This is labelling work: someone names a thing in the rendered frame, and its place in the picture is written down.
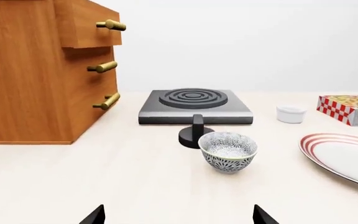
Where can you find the white ramekin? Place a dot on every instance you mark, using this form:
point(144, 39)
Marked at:
point(291, 114)

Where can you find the black stove knob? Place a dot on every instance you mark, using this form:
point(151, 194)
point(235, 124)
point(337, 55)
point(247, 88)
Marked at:
point(193, 134)

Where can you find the red and white checkered box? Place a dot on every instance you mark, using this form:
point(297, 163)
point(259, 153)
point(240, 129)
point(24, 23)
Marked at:
point(350, 108)

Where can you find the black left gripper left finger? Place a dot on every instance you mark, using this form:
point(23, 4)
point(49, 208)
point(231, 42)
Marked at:
point(95, 217)

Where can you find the wooden cabinet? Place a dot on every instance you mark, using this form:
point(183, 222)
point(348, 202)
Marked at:
point(26, 77)

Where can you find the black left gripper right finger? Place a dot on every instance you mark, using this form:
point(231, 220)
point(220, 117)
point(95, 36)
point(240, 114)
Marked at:
point(262, 217)

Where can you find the white plate with red rings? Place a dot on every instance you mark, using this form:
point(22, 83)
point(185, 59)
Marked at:
point(343, 156)

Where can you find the black and white patterned bowl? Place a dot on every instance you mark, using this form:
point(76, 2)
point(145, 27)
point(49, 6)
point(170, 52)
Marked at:
point(227, 151)

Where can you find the grey flat stove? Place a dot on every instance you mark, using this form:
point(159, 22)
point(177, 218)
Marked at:
point(194, 105)

